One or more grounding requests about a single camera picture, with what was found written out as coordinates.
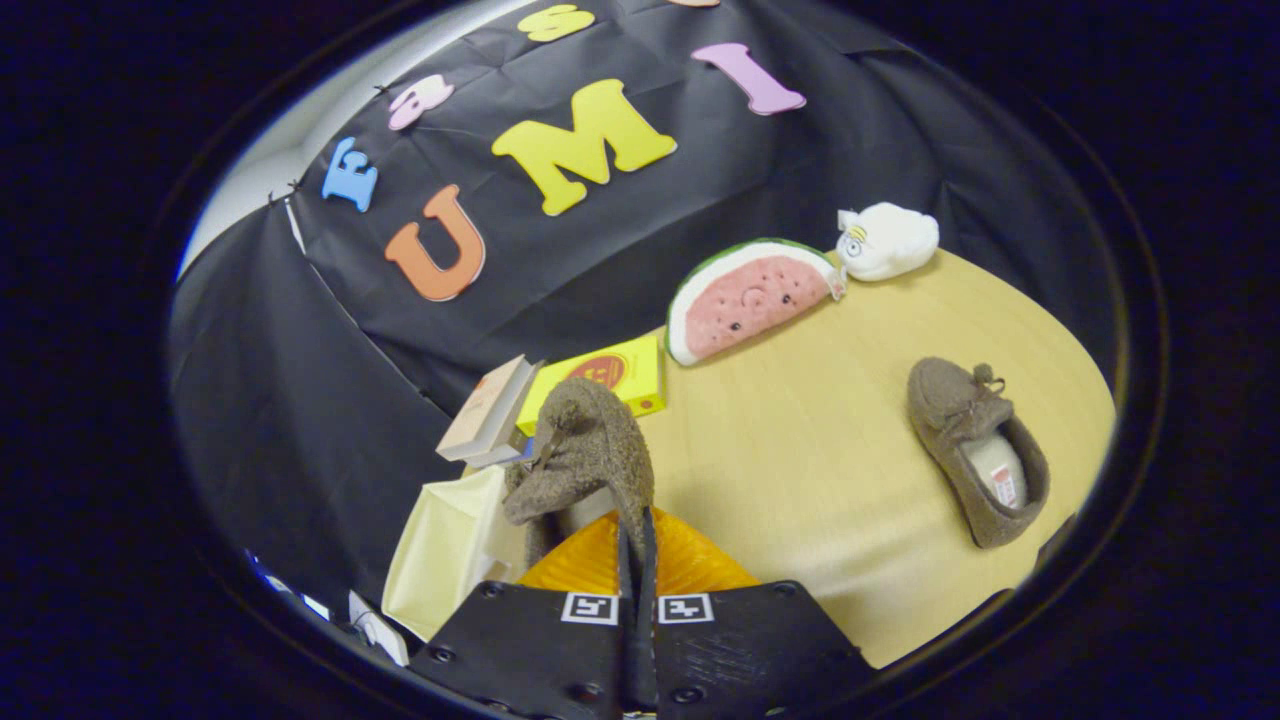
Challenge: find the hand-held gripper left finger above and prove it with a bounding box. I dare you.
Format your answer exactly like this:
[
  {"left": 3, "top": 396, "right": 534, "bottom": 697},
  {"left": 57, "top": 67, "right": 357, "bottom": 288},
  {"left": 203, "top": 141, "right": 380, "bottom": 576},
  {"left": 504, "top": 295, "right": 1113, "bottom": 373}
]
[{"left": 408, "top": 510, "right": 641, "bottom": 720}]

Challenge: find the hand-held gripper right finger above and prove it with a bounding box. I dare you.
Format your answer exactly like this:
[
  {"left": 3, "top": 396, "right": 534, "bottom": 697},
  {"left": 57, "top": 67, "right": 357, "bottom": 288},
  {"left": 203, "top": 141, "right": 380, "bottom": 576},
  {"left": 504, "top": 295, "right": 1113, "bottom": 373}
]
[{"left": 638, "top": 505, "right": 878, "bottom": 720}]

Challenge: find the beige storage box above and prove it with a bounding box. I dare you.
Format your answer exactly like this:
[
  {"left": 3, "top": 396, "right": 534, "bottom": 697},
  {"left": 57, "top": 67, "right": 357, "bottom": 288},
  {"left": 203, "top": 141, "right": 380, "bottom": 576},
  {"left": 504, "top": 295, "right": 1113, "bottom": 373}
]
[{"left": 382, "top": 465, "right": 531, "bottom": 643}]

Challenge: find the brown fuzzy shoe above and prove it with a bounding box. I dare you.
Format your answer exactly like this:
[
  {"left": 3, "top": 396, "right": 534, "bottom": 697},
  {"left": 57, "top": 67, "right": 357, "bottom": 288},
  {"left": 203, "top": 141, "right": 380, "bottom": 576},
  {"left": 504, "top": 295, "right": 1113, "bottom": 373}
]
[
  {"left": 500, "top": 377, "right": 656, "bottom": 573},
  {"left": 907, "top": 357, "right": 1051, "bottom": 550}
]

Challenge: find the white book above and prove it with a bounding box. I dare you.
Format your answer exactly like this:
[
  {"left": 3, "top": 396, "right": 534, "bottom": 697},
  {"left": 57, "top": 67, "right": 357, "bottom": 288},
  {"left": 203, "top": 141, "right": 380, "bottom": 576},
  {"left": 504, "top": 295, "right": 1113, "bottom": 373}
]
[{"left": 465, "top": 440, "right": 531, "bottom": 469}]

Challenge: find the yellow book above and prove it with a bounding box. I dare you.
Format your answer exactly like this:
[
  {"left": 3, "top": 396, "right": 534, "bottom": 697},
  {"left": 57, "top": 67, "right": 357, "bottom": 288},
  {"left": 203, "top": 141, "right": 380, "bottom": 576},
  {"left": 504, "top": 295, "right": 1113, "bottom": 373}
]
[{"left": 516, "top": 333, "right": 668, "bottom": 437}]

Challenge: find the watermelon slice plush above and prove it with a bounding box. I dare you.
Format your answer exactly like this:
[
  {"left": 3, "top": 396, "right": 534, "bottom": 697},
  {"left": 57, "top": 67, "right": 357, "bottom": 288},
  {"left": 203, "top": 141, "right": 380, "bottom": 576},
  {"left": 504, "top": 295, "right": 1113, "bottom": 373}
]
[{"left": 665, "top": 237, "right": 846, "bottom": 367}]

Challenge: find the white plush toy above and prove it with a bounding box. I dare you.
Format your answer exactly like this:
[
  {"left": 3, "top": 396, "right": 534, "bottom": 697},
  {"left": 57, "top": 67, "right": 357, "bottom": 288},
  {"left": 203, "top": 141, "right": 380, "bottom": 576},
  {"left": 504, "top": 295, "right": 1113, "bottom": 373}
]
[{"left": 836, "top": 202, "right": 941, "bottom": 283}]

